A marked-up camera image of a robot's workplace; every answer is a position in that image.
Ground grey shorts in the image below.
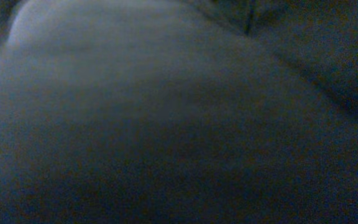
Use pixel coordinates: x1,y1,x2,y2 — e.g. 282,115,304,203
0,1,358,223

